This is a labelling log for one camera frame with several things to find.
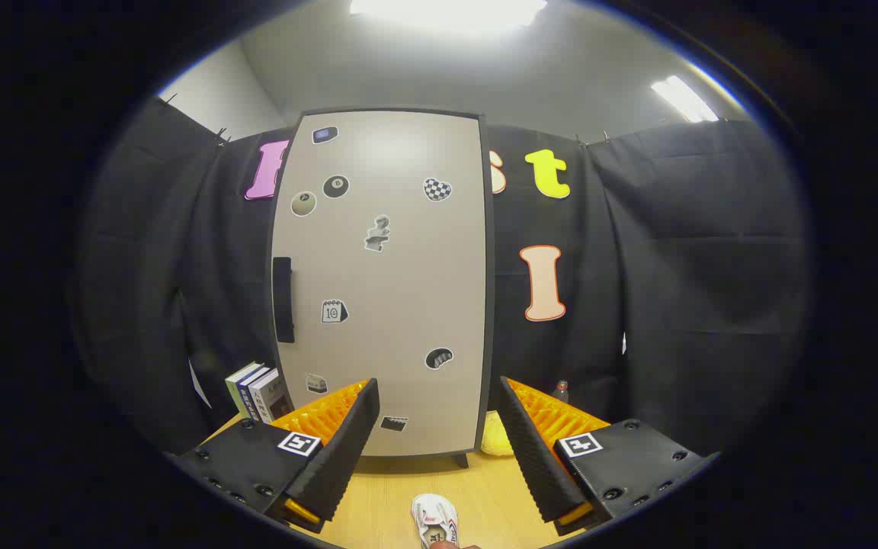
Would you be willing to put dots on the clear plastic water bottle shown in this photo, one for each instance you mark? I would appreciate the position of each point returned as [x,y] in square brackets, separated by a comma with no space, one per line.
[561,392]

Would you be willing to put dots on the white shoe red logo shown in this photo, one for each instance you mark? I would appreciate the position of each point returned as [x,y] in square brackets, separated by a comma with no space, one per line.
[435,518]

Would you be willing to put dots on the yellow plush item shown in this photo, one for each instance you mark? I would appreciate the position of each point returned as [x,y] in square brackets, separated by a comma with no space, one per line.
[494,438]

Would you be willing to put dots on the green white book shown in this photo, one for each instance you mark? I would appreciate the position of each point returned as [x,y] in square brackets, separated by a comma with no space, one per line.
[239,381]

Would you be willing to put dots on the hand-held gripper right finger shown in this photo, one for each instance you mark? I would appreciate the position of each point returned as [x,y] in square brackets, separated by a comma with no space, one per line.
[534,450]

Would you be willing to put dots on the dark grey shoe cabinet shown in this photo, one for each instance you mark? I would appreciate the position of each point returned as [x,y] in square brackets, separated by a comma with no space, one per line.
[488,305]

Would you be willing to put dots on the black backdrop cloth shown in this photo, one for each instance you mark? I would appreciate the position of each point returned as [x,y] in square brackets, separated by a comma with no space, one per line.
[675,290]

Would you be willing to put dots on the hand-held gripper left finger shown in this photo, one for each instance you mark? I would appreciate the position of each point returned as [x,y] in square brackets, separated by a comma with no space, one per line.
[347,446]

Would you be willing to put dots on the grey white book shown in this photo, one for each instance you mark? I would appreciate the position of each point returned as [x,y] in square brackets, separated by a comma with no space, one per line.
[270,396]

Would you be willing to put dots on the narrow ceiling light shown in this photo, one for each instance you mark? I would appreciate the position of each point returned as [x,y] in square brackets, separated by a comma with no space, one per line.
[684,97]

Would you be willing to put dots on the dark blue book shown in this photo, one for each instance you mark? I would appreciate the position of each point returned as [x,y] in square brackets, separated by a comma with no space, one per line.
[250,393]

